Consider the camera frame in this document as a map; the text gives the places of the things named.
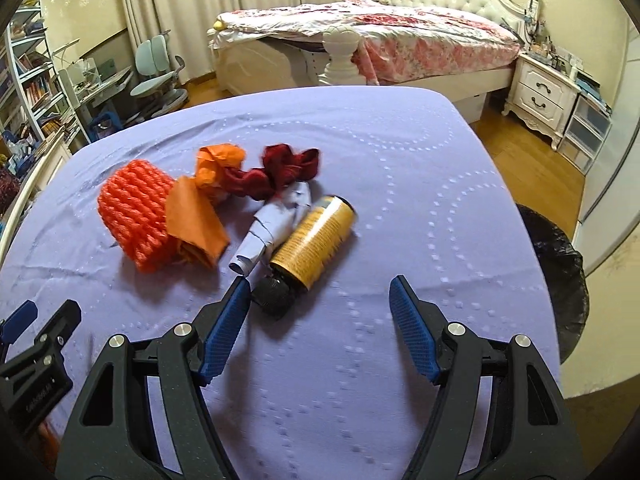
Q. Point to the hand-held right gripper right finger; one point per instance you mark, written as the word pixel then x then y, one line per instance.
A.
pixel 412 330

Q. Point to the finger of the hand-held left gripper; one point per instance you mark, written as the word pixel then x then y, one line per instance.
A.
pixel 20 314
pixel 60 321

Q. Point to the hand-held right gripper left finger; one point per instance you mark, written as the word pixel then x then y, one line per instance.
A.
pixel 225 330

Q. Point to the orange paper sheet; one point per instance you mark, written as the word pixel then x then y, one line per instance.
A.
pixel 195 220

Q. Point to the pale paper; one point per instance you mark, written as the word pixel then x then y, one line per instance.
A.
pixel 275 220

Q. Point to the bottle with black cap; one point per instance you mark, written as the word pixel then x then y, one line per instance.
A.
pixel 312 240

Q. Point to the orange foam fruit net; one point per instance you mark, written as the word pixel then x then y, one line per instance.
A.
pixel 132 205

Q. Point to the trash bin with black bag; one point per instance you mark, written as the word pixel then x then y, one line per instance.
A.
pixel 555 270

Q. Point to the dark red cloth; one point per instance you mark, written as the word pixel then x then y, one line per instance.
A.
pixel 285 160

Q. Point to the white cabinet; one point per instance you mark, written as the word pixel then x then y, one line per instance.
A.
pixel 35 185

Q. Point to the purple dotted tablecloth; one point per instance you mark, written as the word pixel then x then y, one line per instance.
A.
pixel 375 160

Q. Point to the blue bag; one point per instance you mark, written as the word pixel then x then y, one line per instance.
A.
pixel 107 124

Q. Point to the white storage box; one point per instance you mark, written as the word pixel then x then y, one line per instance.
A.
pixel 470 107

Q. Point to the grey study desk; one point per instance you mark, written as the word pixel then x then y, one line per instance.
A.
pixel 95 90

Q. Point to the white bookshelf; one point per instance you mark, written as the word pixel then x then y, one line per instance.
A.
pixel 35 75

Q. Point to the patterned sliding door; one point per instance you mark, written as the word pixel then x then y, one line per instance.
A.
pixel 615 185

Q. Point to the clear plastic drawer unit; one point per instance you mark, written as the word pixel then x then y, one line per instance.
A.
pixel 585 130

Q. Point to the white nightstand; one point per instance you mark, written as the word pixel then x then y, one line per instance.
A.
pixel 537 95

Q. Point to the light blue desk chair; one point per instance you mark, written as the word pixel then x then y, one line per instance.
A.
pixel 155 70

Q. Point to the pink floral blanket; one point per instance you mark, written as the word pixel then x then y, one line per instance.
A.
pixel 425 40

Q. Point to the stack of books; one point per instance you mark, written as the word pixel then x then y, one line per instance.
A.
pixel 595 87

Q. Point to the yellow plush toy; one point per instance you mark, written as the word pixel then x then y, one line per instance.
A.
pixel 218 25

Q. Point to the cluster of small bottles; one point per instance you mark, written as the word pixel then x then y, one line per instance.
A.
pixel 555 52

